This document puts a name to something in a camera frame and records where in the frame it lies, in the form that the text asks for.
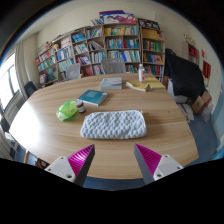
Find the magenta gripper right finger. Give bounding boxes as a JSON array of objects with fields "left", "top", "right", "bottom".
[{"left": 134, "top": 144, "right": 183, "bottom": 184}]

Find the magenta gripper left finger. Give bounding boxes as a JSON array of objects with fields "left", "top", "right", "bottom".
[{"left": 46, "top": 145, "right": 95, "bottom": 186}]

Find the white textured folded towel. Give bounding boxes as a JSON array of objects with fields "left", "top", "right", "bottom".
[{"left": 80, "top": 110, "right": 147, "bottom": 140}]

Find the teal book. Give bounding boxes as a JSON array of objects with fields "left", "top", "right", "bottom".
[{"left": 78, "top": 90, "right": 109, "bottom": 106}]

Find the cardboard box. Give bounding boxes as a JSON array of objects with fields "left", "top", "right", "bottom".
[{"left": 192, "top": 91, "right": 212, "bottom": 115}]

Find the yellow open book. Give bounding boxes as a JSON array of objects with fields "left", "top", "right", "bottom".
[{"left": 126, "top": 80, "right": 148, "bottom": 92}]

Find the yellow paper pad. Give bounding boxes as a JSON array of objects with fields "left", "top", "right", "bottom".
[{"left": 145, "top": 77, "right": 165, "bottom": 89}]

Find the grey book stack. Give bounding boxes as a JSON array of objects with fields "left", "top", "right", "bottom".
[{"left": 100, "top": 77, "right": 122, "bottom": 90}]

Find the dark blue chair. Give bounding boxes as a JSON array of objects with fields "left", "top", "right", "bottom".
[{"left": 24, "top": 81, "right": 37, "bottom": 97}]

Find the black cloth covered object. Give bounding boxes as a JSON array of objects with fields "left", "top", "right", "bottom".
[{"left": 164, "top": 49, "right": 205, "bottom": 98}]

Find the grey chair left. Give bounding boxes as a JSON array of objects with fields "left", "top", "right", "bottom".
[{"left": 66, "top": 63, "right": 81, "bottom": 80}]

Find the grey mesh chair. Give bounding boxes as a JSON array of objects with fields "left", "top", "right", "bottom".
[{"left": 101, "top": 57, "right": 126, "bottom": 74}]

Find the wooden bookshelf with books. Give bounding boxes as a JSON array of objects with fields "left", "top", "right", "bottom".
[{"left": 35, "top": 23, "right": 165, "bottom": 85}]

